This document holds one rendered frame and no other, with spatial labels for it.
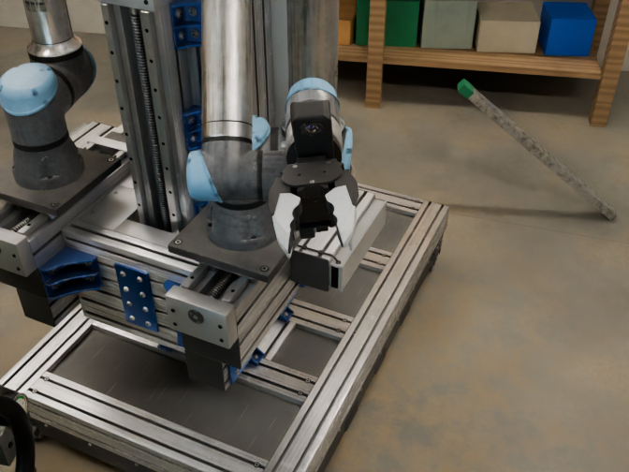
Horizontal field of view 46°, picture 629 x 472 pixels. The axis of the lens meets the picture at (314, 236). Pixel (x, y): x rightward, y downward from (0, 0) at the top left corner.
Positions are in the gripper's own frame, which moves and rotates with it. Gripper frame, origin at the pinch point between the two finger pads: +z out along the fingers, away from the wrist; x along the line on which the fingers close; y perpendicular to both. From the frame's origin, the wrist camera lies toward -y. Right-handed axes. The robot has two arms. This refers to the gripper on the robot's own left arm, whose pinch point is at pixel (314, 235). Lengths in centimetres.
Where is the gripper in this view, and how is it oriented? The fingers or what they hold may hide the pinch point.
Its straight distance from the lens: 79.3
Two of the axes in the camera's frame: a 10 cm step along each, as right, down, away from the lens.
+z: 0.2, 6.2, -7.8
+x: -9.9, 1.2, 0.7
